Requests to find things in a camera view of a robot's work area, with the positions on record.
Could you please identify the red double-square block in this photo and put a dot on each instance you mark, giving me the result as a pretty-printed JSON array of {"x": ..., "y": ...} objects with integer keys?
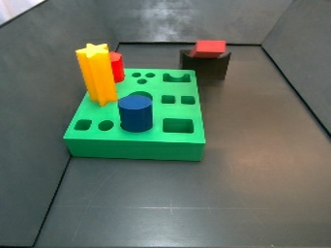
[{"x": 208, "y": 49}]

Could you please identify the green foam shape board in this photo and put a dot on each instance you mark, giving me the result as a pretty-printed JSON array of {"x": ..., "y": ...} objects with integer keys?
[{"x": 174, "y": 138}]

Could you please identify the blue cylinder block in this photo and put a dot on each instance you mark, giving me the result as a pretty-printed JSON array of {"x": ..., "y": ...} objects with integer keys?
[{"x": 134, "y": 110}]

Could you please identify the black arch block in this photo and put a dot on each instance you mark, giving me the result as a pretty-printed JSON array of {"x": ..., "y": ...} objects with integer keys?
[{"x": 208, "y": 68}]

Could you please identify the red cylinder block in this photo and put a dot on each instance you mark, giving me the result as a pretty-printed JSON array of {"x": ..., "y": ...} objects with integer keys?
[{"x": 117, "y": 66}]

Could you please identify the yellow star prism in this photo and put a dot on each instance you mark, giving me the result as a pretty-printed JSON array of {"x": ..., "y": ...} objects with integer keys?
[{"x": 94, "y": 66}]

